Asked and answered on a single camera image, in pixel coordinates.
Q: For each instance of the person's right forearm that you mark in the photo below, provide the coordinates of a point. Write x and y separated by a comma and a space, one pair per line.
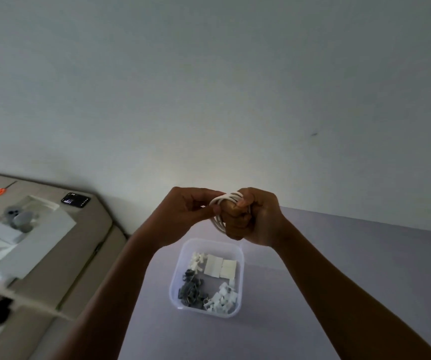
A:
350, 307

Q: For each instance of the person's left forearm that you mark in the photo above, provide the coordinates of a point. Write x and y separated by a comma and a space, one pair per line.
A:
106, 307

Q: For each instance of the person's left hand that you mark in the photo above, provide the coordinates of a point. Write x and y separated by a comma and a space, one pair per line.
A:
174, 219

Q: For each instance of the clear plastic container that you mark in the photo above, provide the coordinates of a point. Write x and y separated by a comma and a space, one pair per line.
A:
207, 278

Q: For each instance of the white cross-shaped clips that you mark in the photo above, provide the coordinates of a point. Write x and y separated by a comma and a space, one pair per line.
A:
197, 261

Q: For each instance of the white adhesive pad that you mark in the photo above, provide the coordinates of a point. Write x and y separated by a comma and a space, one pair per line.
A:
213, 266
228, 269

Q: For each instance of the black smartphone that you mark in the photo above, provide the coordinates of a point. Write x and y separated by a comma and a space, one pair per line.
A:
75, 200

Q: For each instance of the white paper sheet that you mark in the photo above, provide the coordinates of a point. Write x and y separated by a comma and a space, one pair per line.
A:
31, 243

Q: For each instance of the person's left thumb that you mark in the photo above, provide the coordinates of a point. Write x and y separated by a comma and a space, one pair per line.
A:
206, 212

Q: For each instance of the clear plastic bag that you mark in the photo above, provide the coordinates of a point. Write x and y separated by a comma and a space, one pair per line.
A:
9, 228

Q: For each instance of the person's right fingers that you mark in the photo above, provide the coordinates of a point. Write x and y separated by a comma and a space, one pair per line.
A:
238, 213

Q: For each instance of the beige cabinet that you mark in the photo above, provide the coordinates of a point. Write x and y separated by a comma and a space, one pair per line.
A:
42, 258

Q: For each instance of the person's right hand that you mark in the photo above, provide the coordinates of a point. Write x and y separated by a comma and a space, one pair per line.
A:
260, 221

